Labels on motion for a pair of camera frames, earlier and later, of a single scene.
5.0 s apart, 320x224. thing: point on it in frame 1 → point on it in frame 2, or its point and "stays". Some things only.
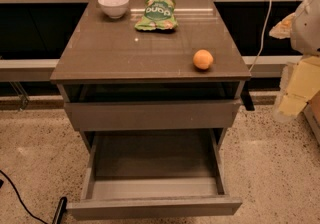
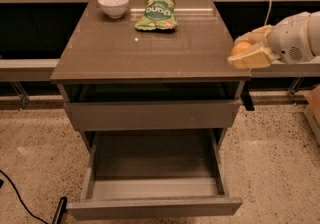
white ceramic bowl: [114, 4] stays
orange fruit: [202, 59] → [239, 47]
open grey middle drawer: [154, 172] stays
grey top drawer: [152, 113] stays
